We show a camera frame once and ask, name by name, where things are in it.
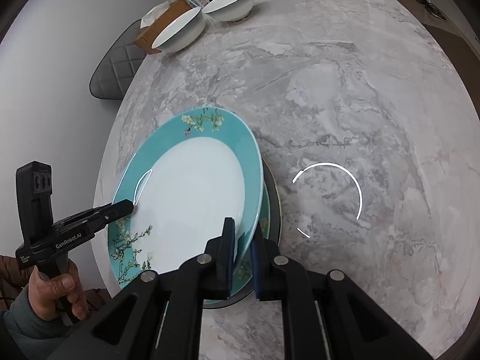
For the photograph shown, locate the small teal floral plate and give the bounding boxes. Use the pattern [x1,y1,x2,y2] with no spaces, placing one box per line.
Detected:
[203,184,271,310]

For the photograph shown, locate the grey quilted chair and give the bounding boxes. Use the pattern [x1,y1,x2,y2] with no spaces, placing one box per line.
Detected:
[89,19,146,101]

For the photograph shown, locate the grey sleeve left forearm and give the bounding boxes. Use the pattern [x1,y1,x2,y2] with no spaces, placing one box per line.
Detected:
[1,286,69,359]

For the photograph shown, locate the left hand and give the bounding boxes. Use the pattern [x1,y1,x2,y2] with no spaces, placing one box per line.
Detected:
[28,260,89,321]

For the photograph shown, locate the shoes on floor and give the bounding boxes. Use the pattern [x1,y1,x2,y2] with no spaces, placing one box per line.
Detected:
[425,2,447,21]

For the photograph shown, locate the grey rimmed white plate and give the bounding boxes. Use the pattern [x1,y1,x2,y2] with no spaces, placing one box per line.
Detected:
[203,159,281,310]

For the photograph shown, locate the small white bowl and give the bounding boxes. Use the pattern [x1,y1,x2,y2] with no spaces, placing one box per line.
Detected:
[202,0,254,23]

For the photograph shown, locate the large white bowl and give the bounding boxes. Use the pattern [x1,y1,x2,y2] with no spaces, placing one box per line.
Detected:
[151,7,206,54]

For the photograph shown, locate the wooden tissue box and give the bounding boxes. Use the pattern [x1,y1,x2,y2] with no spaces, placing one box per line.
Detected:
[134,0,191,55]

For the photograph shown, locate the large teal floral plate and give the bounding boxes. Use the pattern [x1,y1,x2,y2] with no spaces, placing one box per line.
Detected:
[106,107,264,288]

